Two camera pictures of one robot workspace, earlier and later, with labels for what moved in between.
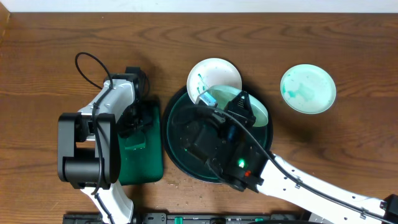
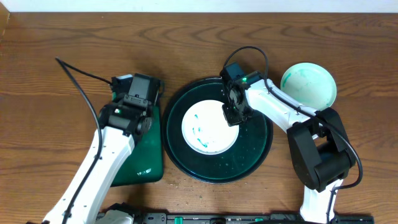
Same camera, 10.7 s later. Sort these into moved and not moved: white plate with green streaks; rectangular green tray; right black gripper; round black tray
Moved: right black gripper; white plate with green streaks
Not moved: rectangular green tray; round black tray
